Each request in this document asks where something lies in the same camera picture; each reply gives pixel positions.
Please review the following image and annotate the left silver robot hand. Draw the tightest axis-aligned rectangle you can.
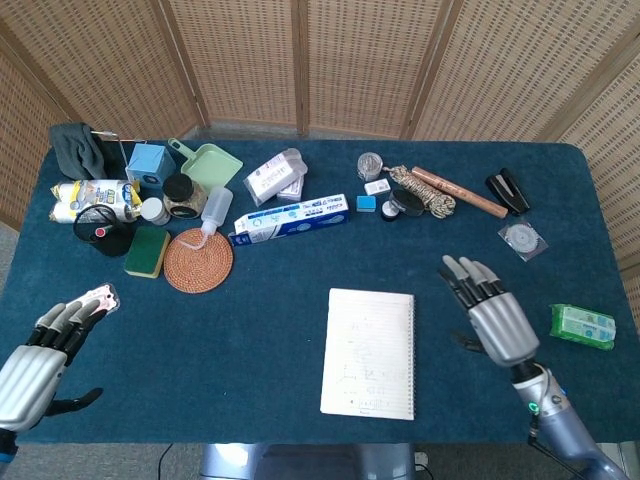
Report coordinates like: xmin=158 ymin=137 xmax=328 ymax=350
xmin=0 ymin=287 xmax=114 ymax=434

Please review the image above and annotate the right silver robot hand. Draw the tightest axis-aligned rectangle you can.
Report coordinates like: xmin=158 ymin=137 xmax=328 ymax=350
xmin=437 ymin=254 xmax=541 ymax=369

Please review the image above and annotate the spiral lined notebook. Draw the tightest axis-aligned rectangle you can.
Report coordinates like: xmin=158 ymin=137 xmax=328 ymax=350
xmin=319 ymin=287 xmax=417 ymax=422

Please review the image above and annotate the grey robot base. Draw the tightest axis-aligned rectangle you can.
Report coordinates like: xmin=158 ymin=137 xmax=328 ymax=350
xmin=199 ymin=442 xmax=417 ymax=480

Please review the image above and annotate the green wet wipes pack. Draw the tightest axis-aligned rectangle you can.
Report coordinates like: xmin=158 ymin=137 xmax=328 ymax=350
xmin=548 ymin=303 xmax=617 ymax=352

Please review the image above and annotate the bagged silver pin wheel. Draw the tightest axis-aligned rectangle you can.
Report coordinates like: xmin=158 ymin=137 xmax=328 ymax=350
xmin=497 ymin=218 xmax=549 ymax=263

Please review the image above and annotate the pink white flat card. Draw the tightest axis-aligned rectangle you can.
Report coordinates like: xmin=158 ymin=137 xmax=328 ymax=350
xmin=64 ymin=283 xmax=121 ymax=314

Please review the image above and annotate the black stapler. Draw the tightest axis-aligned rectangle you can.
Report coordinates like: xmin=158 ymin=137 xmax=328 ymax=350
xmin=484 ymin=167 xmax=531 ymax=217

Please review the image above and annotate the brown wooden rolling pin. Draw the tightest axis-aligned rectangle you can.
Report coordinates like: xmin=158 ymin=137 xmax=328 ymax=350
xmin=412 ymin=166 xmax=509 ymax=219

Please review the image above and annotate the black round printed disc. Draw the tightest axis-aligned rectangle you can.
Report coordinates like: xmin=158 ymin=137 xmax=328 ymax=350
xmin=392 ymin=188 xmax=425 ymax=218

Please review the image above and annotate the green yellow sponge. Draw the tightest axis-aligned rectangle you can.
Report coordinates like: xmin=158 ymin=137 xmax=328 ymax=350
xmin=123 ymin=225 xmax=172 ymax=280

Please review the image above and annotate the white yellow bag roll pack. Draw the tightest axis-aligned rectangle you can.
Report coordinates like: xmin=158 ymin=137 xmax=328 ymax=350
xmin=49 ymin=178 xmax=144 ymax=225

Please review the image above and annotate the blue table cloth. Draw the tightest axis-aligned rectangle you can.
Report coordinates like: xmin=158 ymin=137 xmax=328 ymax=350
xmin=0 ymin=137 xmax=631 ymax=446

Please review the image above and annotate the round woven rattan coaster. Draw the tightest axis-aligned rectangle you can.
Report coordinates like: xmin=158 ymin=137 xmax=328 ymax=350
xmin=163 ymin=227 xmax=235 ymax=295

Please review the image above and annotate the clear jar of pins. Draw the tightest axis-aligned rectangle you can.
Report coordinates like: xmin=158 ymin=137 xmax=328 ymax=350
xmin=357 ymin=152 xmax=385 ymax=182

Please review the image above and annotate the small white jar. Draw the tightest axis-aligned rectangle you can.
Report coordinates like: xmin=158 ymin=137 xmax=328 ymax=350
xmin=140 ymin=196 xmax=171 ymax=226

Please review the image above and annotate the blue white toothpaste box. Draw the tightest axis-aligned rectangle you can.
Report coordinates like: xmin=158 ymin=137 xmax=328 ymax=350
xmin=228 ymin=193 xmax=351 ymax=248

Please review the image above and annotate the grey towel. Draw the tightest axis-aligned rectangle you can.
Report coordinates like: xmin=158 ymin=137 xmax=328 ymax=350
xmin=48 ymin=122 xmax=109 ymax=180

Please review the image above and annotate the glass jar black lid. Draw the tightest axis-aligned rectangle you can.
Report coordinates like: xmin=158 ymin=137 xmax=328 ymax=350
xmin=162 ymin=173 xmax=207 ymax=220

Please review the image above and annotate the metal towel rack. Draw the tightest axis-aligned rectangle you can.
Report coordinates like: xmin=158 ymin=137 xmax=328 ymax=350
xmin=89 ymin=128 xmax=149 ymax=174

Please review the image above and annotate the light blue cardboard box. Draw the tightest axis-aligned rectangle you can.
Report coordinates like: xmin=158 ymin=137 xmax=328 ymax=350
xmin=124 ymin=142 xmax=177 ymax=190

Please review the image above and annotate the small white pink packet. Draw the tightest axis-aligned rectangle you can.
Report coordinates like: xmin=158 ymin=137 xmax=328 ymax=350
xmin=276 ymin=174 xmax=307 ymax=204

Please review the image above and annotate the translucent squeeze bottle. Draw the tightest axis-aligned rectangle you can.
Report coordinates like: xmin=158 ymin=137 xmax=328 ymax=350
xmin=174 ymin=186 xmax=235 ymax=251

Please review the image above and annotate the clear bag of white pads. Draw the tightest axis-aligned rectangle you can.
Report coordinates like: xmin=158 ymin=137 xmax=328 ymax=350
xmin=243 ymin=148 xmax=309 ymax=208

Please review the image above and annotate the green plastic dustpan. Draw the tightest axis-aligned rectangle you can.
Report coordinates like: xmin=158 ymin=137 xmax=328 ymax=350
xmin=167 ymin=137 xmax=245 ymax=194

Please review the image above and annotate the woven bamboo folding screen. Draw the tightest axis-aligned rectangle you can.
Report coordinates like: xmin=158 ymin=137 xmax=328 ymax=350
xmin=0 ymin=0 xmax=640 ymax=271

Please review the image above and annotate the camouflage rope bundle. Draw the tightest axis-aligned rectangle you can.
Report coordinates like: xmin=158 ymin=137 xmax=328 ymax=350
xmin=384 ymin=165 xmax=457 ymax=220

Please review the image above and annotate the black floor cable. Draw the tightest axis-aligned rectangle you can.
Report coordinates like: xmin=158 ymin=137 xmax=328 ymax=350
xmin=158 ymin=442 xmax=175 ymax=480

